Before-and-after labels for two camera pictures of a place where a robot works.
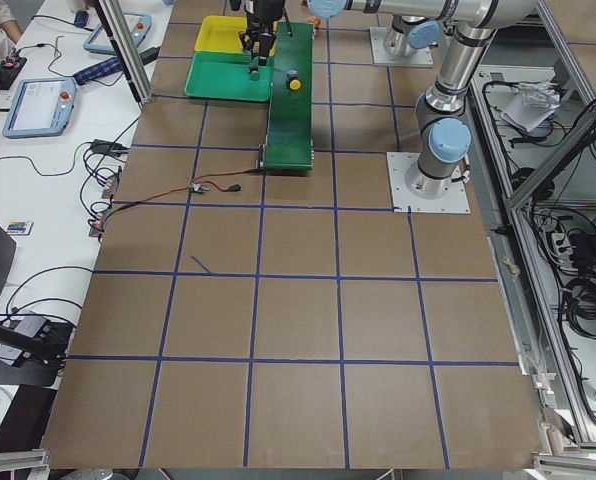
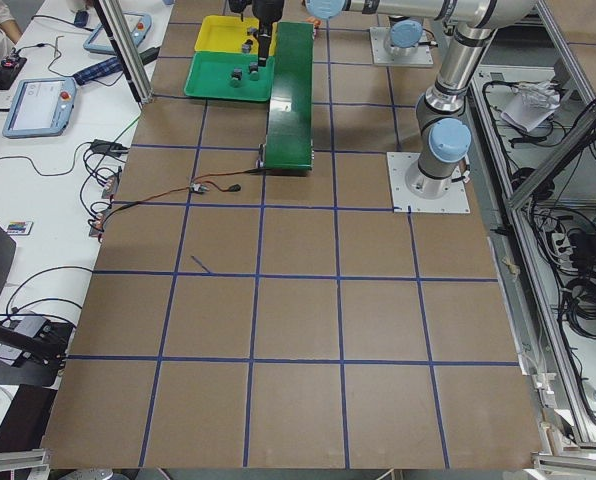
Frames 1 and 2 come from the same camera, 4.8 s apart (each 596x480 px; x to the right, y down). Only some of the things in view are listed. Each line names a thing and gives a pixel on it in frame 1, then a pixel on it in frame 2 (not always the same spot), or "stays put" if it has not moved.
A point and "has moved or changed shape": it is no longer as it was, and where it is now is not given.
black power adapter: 149,55 stays put
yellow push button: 292,81 has moved or changed shape
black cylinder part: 254,74 stays put
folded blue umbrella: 106,68 stays put
